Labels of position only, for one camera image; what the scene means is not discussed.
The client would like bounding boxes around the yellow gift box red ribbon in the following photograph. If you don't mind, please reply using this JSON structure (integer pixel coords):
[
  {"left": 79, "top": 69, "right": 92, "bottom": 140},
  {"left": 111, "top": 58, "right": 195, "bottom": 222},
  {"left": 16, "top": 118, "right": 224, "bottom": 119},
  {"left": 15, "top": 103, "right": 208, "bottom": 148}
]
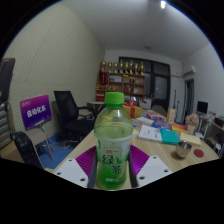
[{"left": 123, "top": 99, "right": 144, "bottom": 119}]

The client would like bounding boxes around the black office chair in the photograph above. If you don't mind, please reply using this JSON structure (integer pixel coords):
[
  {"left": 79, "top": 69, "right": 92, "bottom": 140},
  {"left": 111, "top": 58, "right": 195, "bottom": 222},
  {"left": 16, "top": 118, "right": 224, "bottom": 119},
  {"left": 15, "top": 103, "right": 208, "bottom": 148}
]
[{"left": 53, "top": 90, "right": 96, "bottom": 141}]

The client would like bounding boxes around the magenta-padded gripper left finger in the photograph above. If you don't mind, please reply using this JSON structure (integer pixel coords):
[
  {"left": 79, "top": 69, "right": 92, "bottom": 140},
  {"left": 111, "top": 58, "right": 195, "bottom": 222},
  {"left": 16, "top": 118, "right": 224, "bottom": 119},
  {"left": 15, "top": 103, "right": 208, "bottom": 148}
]
[{"left": 52, "top": 145, "right": 99, "bottom": 189}]

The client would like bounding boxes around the black bag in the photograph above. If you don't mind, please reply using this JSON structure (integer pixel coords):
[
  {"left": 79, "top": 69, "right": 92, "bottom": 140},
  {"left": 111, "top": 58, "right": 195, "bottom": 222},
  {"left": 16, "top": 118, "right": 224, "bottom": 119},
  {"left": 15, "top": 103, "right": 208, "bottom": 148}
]
[{"left": 13, "top": 130, "right": 43, "bottom": 169}]

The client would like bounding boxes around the green tea bottle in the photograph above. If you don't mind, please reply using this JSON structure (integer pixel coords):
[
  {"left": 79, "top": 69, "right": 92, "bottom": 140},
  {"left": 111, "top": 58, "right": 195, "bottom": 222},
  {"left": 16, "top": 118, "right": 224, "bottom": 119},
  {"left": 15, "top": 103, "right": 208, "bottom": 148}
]
[{"left": 93, "top": 91, "right": 134, "bottom": 191}]

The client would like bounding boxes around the wooden shelf unit with trophies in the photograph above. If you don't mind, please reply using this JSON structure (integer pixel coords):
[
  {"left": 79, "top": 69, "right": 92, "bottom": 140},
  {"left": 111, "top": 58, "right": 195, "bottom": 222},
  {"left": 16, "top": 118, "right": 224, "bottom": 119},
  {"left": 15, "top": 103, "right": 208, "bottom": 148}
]
[{"left": 95, "top": 60, "right": 147, "bottom": 101}]

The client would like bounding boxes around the silver ribbed suitcase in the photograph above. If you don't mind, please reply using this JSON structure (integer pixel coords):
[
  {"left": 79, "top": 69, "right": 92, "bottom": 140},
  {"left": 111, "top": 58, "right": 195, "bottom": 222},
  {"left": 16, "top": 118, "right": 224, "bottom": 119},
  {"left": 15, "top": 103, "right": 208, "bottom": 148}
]
[{"left": 0, "top": 103, "right": 14, "bottom": 149}]

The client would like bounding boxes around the steel cup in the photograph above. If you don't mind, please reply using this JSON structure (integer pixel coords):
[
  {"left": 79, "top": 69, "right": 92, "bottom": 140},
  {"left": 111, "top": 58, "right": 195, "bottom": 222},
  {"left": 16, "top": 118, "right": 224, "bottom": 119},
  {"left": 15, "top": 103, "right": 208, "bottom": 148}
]
[{"left": 175, "top": 140, "right": 193, "bottom": 159}]

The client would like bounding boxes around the blue and red book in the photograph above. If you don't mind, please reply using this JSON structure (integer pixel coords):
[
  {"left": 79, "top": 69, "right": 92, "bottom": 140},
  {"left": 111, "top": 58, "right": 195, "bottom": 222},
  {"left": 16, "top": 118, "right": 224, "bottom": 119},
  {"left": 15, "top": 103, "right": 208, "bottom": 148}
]
[{"left": 151, "top": 120, "right": 173, "bottom": 131}]

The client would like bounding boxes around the black computer monitor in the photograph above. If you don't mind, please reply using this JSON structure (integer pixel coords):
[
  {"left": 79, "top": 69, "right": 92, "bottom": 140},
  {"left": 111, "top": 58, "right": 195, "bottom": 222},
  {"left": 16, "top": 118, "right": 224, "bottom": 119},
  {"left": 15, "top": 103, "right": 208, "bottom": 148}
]
[{"left": 196, "top": 100, "right": 209, "bottom": 115}]

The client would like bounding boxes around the teal book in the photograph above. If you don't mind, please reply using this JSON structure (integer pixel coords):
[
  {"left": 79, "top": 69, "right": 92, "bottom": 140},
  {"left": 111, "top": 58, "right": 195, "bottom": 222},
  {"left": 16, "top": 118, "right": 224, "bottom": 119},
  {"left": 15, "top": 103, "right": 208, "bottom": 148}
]
[{"left": 159, "top": 128, "right": 182, "bottom": 146}]

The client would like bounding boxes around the pink flower bouquet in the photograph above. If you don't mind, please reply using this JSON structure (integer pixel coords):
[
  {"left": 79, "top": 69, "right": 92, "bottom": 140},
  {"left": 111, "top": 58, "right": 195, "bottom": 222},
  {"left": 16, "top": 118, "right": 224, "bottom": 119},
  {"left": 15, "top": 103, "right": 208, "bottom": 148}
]
[{"left": 185, "top": 113, "right": 200, "bottom": 134}]

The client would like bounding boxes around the tan upright box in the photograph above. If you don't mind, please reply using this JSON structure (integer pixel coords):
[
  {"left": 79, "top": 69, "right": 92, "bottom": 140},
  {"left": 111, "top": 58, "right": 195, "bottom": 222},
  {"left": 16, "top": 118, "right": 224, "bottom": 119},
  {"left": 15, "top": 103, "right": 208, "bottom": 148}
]
[{"left": 166, "top": 107, "right": 177, "bottom": 124}]

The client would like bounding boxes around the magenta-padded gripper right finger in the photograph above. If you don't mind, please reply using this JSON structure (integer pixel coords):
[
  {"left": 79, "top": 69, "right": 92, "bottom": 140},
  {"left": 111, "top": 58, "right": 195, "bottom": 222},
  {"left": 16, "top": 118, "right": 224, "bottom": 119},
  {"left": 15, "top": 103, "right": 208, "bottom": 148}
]
[{"left": 128, "top": 144, "right": 174, "bottom": 189}]

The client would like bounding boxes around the dark grey bag tan trim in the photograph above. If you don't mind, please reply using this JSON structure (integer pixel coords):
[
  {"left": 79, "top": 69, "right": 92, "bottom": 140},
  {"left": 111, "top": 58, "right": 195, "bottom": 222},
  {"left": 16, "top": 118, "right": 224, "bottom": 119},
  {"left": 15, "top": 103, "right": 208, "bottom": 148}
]
[{"left": 0, "top": 57, "right": 16, "bottom": 104}]

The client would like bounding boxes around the purple sign board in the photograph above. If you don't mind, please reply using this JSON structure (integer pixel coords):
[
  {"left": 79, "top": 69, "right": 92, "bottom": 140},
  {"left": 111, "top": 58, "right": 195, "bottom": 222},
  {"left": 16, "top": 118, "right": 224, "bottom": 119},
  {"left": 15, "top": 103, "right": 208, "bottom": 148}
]
[{"left": 19, "top": 94, "right": 55, "bottom": 160}]

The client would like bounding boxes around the round red coaster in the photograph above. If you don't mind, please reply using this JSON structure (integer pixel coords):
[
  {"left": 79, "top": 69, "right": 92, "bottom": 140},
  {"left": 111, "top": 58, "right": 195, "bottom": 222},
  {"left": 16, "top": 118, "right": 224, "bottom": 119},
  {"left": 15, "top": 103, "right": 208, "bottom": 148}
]
[{"left": 193, "top": 148, "right": 205, "bottom": 159}]

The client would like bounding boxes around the pink packet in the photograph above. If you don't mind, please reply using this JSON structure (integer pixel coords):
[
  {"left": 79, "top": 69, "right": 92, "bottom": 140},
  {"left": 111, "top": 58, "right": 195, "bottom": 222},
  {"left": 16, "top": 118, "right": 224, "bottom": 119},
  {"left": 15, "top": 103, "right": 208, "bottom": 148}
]
[{"left": 146, "top": 113, "right": 164, "bottom": 122}]

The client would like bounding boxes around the white air conditioner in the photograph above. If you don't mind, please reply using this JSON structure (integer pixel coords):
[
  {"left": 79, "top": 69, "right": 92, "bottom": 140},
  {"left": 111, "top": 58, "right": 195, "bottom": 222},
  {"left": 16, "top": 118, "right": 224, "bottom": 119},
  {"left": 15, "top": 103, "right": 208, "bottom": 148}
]
[{"left": 182, "top": 64, "right": 197, "bottom": 76}]

